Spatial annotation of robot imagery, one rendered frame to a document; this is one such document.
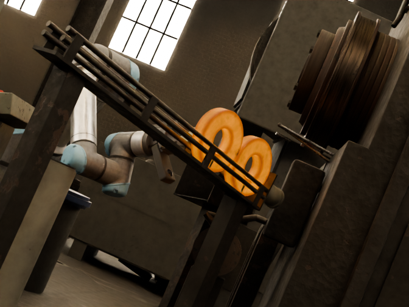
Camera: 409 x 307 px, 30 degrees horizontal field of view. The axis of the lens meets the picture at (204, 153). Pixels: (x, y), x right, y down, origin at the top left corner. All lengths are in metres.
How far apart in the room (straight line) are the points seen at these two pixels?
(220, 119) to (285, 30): 3.41
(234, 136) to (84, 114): 0.53
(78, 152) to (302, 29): 3.29
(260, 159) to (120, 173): 0.44
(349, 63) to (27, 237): 1.07
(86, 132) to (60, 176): 0.39
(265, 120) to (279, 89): 0.23
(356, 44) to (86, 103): 0.82
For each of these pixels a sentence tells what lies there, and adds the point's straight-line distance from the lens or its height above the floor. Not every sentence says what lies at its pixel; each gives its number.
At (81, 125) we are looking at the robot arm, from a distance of 2.21.
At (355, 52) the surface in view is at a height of 1.17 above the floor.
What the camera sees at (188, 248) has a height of 0.41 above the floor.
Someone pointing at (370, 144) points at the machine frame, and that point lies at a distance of 2.02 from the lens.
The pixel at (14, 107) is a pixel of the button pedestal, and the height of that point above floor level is 0.59.
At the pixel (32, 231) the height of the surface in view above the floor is 0.35.
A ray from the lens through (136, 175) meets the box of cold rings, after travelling 4.85.
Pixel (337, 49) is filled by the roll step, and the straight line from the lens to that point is 2.35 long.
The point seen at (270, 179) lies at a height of 0.70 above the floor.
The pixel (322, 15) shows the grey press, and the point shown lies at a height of 2.13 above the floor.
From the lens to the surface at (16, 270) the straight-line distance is 1.85.
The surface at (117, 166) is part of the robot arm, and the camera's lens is 2.21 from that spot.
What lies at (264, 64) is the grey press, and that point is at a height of 1.65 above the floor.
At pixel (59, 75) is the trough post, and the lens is 1.50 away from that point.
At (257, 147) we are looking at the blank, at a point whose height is 0.76.
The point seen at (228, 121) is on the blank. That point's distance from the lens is 1.85.
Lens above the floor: 0.52
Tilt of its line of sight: 5 degrees up
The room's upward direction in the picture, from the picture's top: 24 degrees clockwise
